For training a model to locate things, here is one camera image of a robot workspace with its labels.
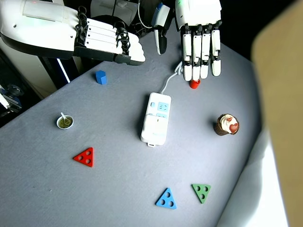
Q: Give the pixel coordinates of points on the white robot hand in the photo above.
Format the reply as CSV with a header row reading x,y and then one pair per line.
x,y
35,28
198,14

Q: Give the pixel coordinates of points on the white power strip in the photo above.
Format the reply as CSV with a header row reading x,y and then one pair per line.
x,y
161,100

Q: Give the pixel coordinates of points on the white power adapter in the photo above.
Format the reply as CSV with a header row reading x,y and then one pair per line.
x,y
155,128

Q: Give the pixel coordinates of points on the red cylinder block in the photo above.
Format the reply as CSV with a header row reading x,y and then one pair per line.
x,y
194,84

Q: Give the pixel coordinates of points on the blue hexagonal block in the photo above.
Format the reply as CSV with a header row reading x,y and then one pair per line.
x,y
101,77

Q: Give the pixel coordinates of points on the small white spoon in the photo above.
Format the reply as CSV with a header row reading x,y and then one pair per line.
x,y
64,116

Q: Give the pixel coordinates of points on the small white soup bowl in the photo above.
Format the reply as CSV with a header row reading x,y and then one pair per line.
x,y
59,125

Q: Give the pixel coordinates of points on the toy chocolate cupcake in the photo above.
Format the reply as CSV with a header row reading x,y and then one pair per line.
x,y
226,125

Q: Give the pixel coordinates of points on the tan blurred board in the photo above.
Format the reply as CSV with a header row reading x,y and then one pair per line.
x,y
284,94

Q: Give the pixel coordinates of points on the red triangle block with holes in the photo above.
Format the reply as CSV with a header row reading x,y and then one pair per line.
x,y
90,154

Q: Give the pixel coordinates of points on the grey table cloth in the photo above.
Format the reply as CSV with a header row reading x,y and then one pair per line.
x,y
118,177

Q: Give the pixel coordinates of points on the green triangle block with holes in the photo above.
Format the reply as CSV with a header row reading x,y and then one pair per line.
x,y
200,192

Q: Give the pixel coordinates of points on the white backdrop sheet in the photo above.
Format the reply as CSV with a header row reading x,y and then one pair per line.
x,y
260,189

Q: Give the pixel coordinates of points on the blue triangle block with holes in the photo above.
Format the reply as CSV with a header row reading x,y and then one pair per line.
x,y
167,199

